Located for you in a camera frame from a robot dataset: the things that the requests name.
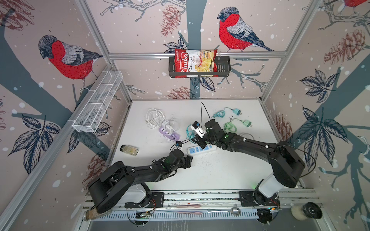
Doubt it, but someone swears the brown sponge block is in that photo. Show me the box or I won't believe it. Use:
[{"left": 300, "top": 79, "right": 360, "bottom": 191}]
[{"left": 84, "top": 208, "right": 112, "bottom": 221}]

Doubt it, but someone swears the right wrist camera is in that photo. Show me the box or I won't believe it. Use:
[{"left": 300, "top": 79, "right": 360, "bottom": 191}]
[{"left": 191, "top": 121, "right": 206, "bottom": 138}]

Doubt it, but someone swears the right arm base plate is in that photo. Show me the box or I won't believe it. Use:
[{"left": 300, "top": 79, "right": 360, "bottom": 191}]
[{"left": 238, "top": 190, "right": 280, "bottom": 207}]

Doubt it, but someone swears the tape roll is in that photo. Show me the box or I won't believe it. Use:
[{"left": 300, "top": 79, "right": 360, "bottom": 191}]
[{"left": 291, "top": 202, "right": 323, "bottom": 221}]

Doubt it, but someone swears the teal charger with cable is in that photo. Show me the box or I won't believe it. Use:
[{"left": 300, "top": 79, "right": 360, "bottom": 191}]
[{"left": 186, "top": 125, "right": 196, "bottom": 143}]

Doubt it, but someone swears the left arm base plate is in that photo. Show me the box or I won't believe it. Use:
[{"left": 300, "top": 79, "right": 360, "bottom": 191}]
[{"left": 124, "top": 192, "right": 164, "bottom": 209}]

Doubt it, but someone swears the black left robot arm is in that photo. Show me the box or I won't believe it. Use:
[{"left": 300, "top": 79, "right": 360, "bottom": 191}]
[{"left": 88, "top": 149, "right": 193, "bottom": 214}]

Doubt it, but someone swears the black wire basket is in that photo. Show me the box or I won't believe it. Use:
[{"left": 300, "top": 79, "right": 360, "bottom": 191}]
[{"left": 169, "top": 56, "right": 231, "bottom": 78}]

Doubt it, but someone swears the white power strip cord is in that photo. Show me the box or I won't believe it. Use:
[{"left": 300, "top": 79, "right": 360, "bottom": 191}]
[{"left": 145, "top": 108, "right": 165, "bottom": 130}]

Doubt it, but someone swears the red chips bag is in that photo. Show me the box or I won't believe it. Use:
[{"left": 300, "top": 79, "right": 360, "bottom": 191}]
[{"left": 175, "top": 49, "right": 217, "bottom": 72}]

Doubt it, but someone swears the teal charger round plug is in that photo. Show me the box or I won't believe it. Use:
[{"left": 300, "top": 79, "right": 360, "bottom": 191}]
[{"left": 212, "top": 107, "right": 242, "bottom": 118}]

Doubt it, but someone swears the white mesh shelf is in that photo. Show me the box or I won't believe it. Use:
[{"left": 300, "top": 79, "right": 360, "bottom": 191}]
[{"left": 72, "top": 70, "right": 123, "bottom": 133}]

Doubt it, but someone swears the green charger with cable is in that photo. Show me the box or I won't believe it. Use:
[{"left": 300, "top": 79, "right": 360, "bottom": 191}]
[{"left": 223, "top": 117, "right": 252, "bottom": 133}]

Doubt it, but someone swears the metal spoon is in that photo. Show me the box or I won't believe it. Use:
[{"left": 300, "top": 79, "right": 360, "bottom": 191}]
[{"left": 207, "top": 207, "right": 241, "bottom": 216}]

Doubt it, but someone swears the small glass jar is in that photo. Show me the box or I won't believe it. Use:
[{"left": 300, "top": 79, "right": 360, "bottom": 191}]
[{"left": 119, "top": 145, "right": 139, "bottom": 156}]

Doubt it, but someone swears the white power strip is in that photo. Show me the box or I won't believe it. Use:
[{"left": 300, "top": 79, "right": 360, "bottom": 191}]
[{"left": 187, "top": 144, "right": 217, "bottom": 156}]

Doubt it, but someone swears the purple power strip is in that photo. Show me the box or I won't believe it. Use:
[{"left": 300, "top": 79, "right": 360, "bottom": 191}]
[{"left": 159, "top": 125, "right": 180, "bottom": 142}]

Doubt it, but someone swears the white charger with cable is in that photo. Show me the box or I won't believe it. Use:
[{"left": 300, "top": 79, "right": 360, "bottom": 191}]
[{"left": 162, "top": 120, "right": 179, "bottom": 134}]

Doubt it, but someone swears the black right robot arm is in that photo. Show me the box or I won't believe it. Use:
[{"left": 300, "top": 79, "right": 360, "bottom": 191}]
[{"left": 190, "top": 119, "right": 305, "bottom": 206}]

